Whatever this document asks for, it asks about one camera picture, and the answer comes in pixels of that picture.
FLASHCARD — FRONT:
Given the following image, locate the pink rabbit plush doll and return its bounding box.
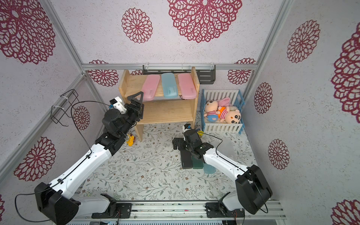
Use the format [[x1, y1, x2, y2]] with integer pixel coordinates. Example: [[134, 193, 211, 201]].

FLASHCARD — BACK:
[[204, 97, 231, 122]]

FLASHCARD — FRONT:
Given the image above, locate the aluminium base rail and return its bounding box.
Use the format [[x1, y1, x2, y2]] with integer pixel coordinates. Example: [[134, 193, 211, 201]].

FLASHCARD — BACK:
[[72, 200, 287, 221]]

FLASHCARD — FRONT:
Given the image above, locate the teal pencil case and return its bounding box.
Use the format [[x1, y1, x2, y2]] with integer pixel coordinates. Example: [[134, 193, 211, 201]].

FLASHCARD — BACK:
[[203, 164, 217, 174]]

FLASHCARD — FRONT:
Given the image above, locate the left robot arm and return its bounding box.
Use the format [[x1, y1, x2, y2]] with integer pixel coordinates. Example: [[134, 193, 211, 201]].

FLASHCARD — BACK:
[[34, 91, 144, 225]]

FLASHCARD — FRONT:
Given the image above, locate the pink pencil case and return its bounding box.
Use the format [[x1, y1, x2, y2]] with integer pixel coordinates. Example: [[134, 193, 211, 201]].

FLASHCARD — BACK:
[[141, 75, 160, 101], [178, 73, 197, 100]]

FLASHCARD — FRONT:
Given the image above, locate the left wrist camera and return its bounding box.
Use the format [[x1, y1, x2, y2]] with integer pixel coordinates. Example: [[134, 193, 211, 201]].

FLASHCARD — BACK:
[[109, 97, 127, 114]]

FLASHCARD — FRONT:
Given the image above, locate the dark grey pencil case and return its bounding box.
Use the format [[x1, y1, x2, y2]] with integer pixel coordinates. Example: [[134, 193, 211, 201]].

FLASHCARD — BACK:
[[180, 150, 193, 169]]

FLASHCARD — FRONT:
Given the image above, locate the wooden two-tier shelf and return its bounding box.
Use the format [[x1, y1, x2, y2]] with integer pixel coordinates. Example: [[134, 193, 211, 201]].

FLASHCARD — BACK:
[[119, 70, 198, 142]]

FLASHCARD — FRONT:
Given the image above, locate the black wire wall rack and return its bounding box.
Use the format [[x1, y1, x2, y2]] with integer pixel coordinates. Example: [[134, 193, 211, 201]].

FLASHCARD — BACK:
[[50, 89, 80, 127]]

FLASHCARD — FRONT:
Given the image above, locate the small yellow blue toy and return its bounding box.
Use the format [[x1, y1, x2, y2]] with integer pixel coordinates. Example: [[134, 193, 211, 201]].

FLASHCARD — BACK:
[[196, 129, 204, 137]]

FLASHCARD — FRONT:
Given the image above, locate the clear frosted pencil case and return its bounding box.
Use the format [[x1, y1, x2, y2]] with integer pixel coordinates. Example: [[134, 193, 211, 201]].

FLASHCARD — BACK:
[[210, 138, 237, 161]]

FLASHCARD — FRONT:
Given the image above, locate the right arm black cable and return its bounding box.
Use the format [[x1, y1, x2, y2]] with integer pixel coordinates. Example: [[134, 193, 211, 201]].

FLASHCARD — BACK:
[[196, 130, 269, 214]]

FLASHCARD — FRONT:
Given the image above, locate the cartoon boy plush doll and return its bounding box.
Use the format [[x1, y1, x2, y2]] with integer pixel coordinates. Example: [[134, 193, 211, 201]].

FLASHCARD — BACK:
[[217, 106, 242, 124]]

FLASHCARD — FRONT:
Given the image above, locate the yellow and grey toy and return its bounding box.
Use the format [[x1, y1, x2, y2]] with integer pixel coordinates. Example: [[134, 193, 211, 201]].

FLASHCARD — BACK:
[[127, 134, 135, 146]]

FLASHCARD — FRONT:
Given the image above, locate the light blue pencil case top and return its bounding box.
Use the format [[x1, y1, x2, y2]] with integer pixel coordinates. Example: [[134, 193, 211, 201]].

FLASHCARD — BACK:
[[161, 73, 178, 99]]

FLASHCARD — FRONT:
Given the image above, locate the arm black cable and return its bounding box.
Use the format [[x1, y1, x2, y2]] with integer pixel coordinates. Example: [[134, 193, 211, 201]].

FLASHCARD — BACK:
[[196, 130, 269, 214], [14, 100, 113, 223]]

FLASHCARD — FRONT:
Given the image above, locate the dark green pencil case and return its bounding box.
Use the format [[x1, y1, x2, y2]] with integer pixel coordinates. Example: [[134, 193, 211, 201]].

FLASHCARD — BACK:
[[192, 156, 203, 169]]

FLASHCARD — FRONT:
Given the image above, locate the white and blue toy crib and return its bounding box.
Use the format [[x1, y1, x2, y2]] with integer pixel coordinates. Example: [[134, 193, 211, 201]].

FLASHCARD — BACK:
[[200, 90, 245, 134]]

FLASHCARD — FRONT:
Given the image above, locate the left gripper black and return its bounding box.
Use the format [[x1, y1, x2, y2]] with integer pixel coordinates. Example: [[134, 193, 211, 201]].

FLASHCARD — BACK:
[[118, 91, 144, 137]]

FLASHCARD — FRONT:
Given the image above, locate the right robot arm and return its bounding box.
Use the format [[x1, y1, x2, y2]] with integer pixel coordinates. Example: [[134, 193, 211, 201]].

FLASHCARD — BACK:
[[172, 127, 272, 217]]

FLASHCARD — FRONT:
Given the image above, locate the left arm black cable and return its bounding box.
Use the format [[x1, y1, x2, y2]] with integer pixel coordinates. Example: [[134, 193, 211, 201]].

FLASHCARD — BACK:
[[14, 100, 113, 223]]

